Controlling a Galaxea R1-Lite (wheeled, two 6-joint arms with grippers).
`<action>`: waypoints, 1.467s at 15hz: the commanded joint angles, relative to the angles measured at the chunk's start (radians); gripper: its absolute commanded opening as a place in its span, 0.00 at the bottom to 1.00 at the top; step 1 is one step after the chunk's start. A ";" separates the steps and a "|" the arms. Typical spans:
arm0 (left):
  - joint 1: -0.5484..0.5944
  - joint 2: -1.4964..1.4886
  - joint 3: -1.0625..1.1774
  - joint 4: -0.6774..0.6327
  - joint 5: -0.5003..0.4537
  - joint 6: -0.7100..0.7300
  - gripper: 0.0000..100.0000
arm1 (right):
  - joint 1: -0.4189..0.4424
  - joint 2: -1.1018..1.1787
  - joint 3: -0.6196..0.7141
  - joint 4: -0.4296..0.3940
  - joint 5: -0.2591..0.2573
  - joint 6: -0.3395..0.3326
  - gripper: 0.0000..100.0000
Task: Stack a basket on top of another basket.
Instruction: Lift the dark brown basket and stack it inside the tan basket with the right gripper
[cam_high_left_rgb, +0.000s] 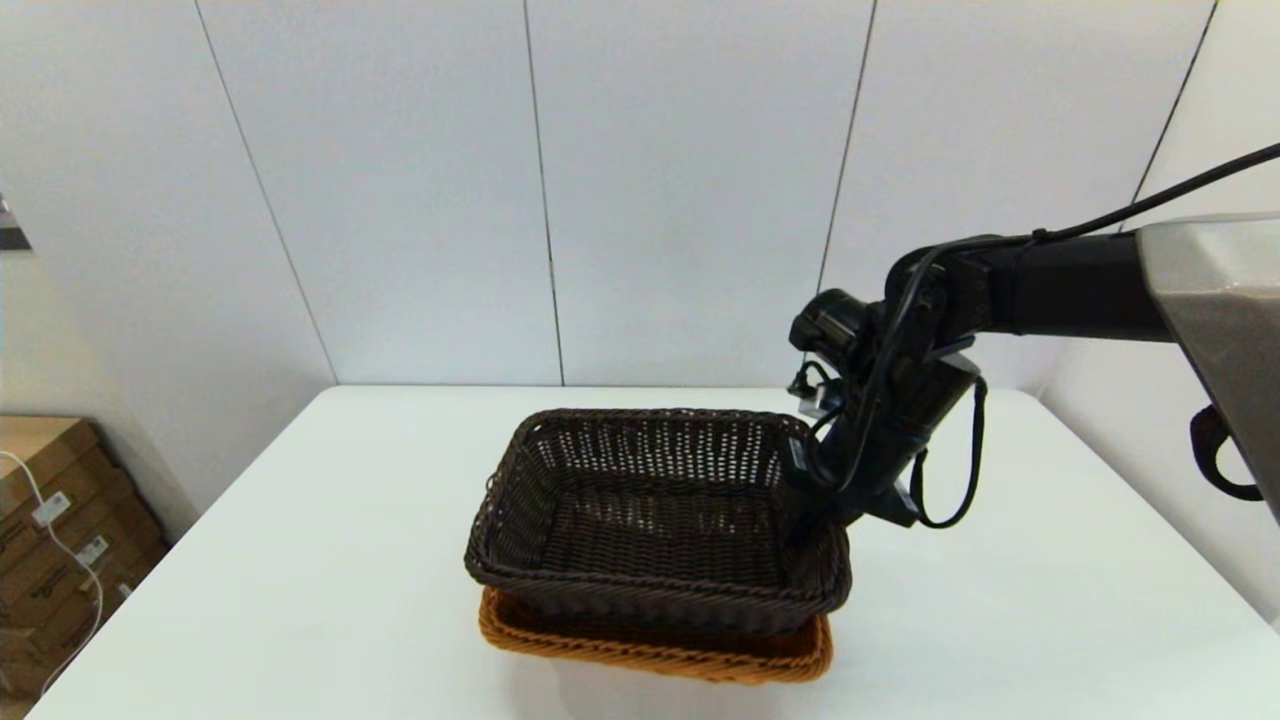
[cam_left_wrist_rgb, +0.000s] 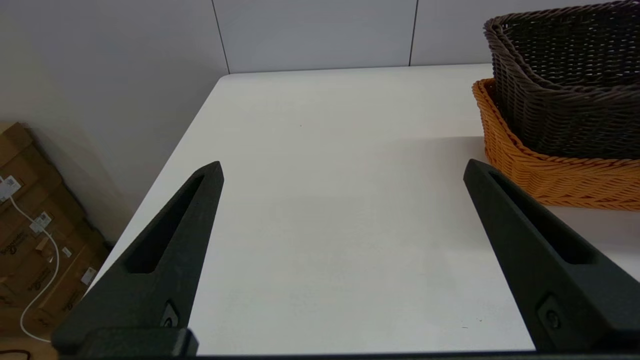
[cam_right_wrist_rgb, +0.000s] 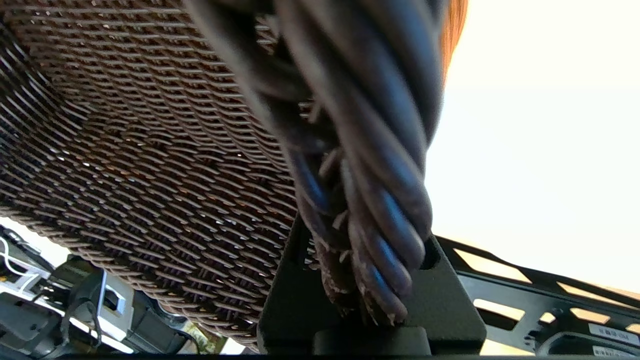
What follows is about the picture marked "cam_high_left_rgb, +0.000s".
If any dark brown wicker basket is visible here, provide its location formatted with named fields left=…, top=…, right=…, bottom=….
left=463, top=407, right=853, bottom=638

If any orange wicker basket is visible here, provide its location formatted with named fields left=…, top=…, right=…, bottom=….
left=478, top=587, right=834, bottom=685

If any light brown cardboard box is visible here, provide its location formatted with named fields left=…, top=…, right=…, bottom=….
left=0, top=418, right=103, bottom=516

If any brown printed cardboard box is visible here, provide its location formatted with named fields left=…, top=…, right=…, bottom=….
left=0, top=468, right=171, bottom=706

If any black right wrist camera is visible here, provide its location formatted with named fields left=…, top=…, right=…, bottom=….
left=788, top=288, right=883, bottom=383

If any white cable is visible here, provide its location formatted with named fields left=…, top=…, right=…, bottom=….
left=0, top=452, right=107, bottom=696

